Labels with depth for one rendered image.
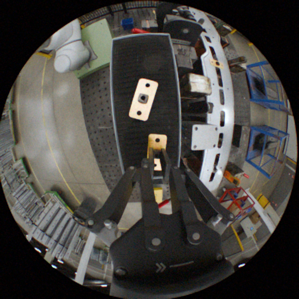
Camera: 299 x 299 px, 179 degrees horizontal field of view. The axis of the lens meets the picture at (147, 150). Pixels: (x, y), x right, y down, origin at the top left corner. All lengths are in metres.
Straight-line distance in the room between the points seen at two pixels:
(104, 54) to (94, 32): 0.21
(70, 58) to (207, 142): 0.67
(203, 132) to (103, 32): 0.80
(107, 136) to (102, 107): 0.23
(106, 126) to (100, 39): 0.66
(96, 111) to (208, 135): 0.71
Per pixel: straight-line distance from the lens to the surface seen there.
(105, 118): 0.73
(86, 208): 2.52
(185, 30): 0.37
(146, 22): 0.50
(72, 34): 0.65
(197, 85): 0.33
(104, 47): 0.78
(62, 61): 0.60
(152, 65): 0.22
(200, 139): 0.29
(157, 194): 0.29
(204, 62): 0.50
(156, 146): 0.20
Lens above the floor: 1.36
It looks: 69 degrees down
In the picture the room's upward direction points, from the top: 178 degrees counter-clockwise
